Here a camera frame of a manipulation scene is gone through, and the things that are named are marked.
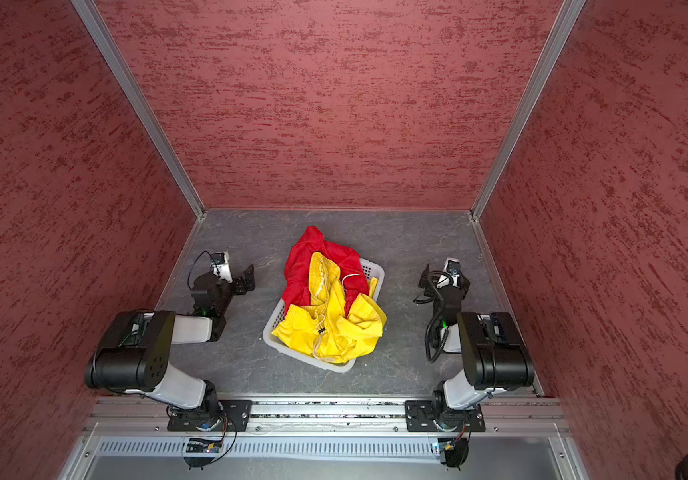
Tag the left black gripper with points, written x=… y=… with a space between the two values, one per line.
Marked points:
x=238 y=284

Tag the white plastic laundry basket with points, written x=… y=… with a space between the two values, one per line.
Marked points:
x=296 y=345

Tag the yellow shorts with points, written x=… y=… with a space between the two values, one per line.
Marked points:
x=335 y=318

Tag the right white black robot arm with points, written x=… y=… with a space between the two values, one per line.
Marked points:
x=494 y=356

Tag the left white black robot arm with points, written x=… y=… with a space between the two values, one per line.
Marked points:
x=133 y=355

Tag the red shorts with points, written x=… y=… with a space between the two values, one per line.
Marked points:
x=315 y=266

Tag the right small circuit board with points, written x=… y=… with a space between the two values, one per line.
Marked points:
x=445 y=447

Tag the small circuit board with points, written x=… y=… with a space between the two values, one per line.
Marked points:
x=202 y=446
x=445 y=447

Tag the left small circuit board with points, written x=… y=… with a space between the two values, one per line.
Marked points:
x=202 y=446

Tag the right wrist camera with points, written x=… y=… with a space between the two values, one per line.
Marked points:
x=451 y=274

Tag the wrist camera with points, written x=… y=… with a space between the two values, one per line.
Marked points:
x=221 y=264
x=451 y=274

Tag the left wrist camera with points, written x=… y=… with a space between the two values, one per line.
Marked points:
x=221 y=264

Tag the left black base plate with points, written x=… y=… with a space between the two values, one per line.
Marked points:
x=229 y=415

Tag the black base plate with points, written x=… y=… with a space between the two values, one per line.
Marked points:
x=426 y=416
x=229 y=415

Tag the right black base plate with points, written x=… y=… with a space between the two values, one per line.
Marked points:
x=426 y=416

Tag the aluminium frame rail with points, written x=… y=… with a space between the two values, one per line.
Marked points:
x=347 y=416

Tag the white perforated cable duct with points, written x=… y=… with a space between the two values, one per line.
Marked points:
x=408 y=449

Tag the right corner aluminium post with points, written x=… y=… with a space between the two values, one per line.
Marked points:
x=563 y=26

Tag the corner aluminium post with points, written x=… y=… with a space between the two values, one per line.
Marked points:
x=563 y=26
x=91 y=18

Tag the left corner aluminium post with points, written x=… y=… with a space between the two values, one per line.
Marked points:
x=91 y=18

